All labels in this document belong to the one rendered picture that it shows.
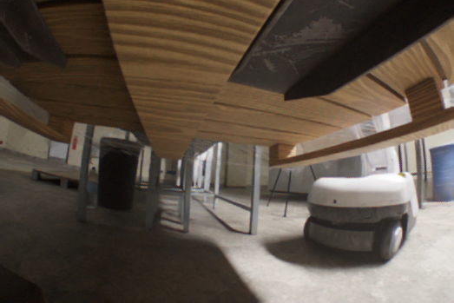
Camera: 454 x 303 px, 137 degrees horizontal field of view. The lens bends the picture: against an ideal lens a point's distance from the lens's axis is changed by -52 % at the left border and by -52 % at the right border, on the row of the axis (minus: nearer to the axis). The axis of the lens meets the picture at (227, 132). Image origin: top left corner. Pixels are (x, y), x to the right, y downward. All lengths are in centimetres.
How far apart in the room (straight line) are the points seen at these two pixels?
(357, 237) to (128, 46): 84
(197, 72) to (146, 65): 4
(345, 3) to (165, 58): 20
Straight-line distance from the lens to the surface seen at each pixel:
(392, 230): 85
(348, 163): 266
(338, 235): 85
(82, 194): 121
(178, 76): 18
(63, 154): 855
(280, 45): 28
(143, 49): 15
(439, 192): 259
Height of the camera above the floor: 35
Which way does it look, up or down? 14 degrees up
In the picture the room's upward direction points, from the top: 3 degrees clockwise
